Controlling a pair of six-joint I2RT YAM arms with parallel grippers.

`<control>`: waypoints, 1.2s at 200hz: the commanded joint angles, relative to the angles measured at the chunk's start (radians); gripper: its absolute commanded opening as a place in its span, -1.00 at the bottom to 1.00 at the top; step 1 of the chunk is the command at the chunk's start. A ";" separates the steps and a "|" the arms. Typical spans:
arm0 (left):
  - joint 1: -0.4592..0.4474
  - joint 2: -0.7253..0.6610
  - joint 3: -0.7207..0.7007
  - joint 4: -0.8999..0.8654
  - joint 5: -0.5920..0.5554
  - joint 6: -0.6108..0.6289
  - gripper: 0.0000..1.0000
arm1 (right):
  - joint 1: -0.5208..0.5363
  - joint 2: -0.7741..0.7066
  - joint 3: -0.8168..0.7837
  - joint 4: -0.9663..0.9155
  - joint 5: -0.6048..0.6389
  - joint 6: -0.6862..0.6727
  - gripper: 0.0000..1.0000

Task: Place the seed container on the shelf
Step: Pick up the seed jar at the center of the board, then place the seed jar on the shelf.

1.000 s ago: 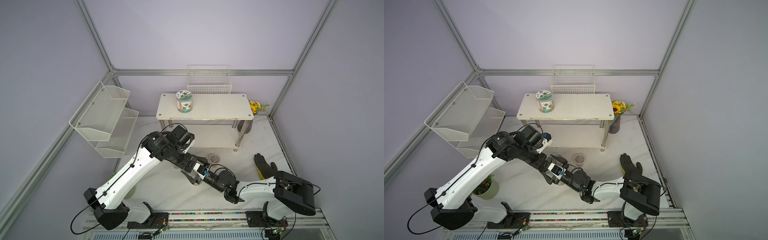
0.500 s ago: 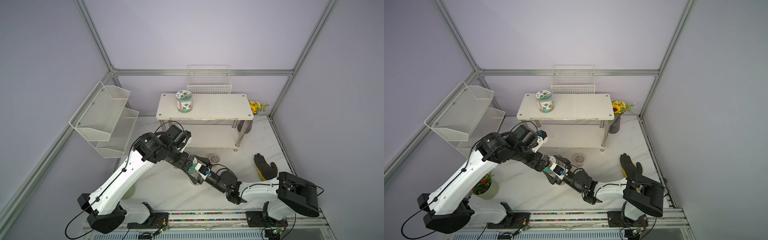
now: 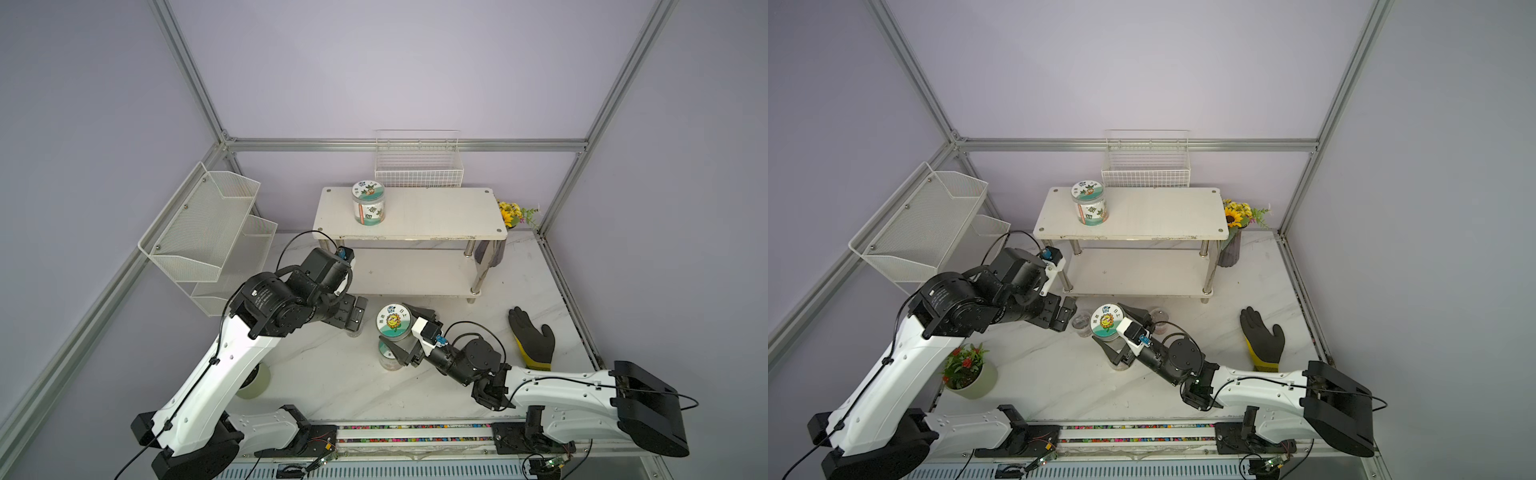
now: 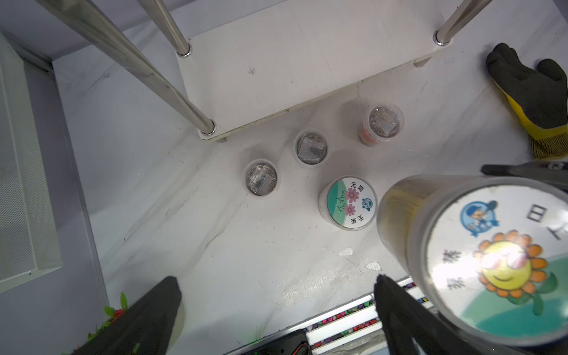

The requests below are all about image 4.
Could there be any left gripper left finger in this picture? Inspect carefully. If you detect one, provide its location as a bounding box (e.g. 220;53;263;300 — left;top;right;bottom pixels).
73;276;182;354

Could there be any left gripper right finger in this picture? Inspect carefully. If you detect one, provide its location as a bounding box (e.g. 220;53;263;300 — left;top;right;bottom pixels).
374;275;479;354

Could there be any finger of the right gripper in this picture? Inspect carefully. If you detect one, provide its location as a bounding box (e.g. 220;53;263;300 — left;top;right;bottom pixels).
481;161;568;191

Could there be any sunflower lid seed container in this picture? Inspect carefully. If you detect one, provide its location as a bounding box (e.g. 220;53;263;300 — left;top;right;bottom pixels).
377;175;567;347

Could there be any pink flower lid seed container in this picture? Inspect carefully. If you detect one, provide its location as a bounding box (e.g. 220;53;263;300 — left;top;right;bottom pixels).
318;176;378;232

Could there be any white two-tier shelf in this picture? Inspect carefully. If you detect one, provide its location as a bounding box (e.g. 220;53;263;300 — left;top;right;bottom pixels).
42;1;487;141

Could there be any red flower plant pot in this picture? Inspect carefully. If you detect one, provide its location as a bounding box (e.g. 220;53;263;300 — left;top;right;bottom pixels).
61;291;187;355

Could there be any black yellow work glove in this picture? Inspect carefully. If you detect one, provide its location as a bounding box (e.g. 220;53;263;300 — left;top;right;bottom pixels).
486;43;567;160

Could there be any small red-based clear cup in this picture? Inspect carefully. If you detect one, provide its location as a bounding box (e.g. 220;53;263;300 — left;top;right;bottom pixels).
358;104;405;146

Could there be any small clear cup left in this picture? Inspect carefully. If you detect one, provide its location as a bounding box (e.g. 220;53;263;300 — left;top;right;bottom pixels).
243;158;280;199

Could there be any small clear cup middle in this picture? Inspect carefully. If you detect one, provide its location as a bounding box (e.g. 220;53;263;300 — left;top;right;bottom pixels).
292;129;330;168

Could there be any aluminium front rail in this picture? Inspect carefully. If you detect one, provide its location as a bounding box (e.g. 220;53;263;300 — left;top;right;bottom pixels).
221;274;440;355

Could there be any white mesh wall rack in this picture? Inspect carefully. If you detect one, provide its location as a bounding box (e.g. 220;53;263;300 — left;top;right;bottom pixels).
1;38;63;292

